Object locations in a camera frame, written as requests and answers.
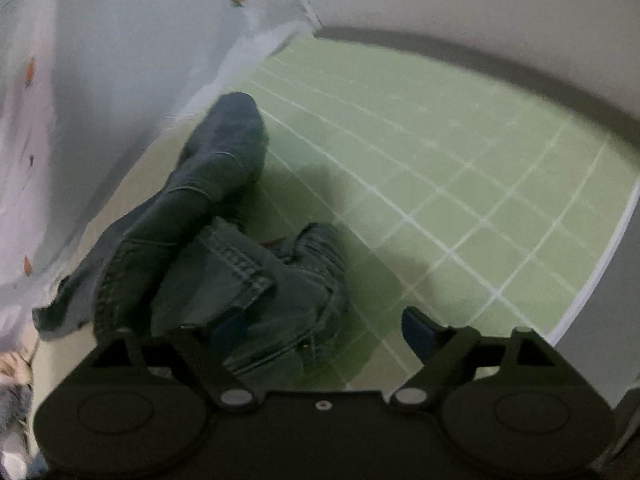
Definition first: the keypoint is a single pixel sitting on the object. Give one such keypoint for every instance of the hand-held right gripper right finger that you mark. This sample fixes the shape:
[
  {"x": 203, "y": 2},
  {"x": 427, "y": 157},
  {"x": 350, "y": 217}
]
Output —
[{"x": 417, "y": 331}]

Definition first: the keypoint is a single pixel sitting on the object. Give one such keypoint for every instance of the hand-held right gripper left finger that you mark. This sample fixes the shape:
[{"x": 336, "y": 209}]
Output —
[{"x": 231, "y": 329}]

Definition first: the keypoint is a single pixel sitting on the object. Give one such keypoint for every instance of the dark blue denim jeans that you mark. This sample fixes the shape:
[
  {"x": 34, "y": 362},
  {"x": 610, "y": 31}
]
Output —
[{"x": 220, "y": 170}]

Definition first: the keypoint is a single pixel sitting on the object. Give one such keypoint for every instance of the grey cloth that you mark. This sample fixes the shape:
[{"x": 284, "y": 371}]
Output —
[{"x": 12, "y": 410}]

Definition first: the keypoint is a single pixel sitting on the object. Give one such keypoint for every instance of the white carrot-print blanket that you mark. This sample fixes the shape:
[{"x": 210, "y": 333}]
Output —
[{"x": 100, "y": 60}]

